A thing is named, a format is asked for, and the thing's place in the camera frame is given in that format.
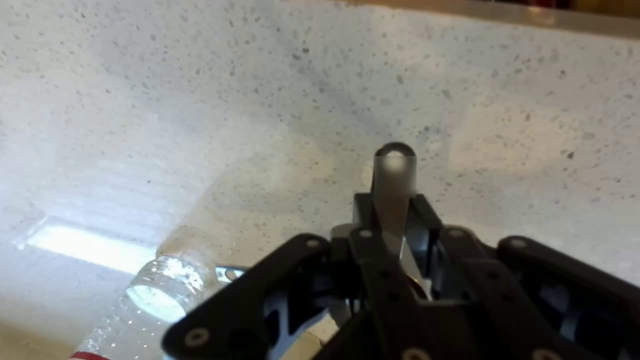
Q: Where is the clear plastic water bottle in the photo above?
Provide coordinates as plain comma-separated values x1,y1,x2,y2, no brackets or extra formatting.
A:
68,256,246,360

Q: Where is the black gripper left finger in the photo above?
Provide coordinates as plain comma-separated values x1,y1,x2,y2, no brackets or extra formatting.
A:
159,192,428,360

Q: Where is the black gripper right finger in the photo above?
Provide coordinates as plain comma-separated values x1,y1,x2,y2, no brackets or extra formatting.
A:
406,192,640,360

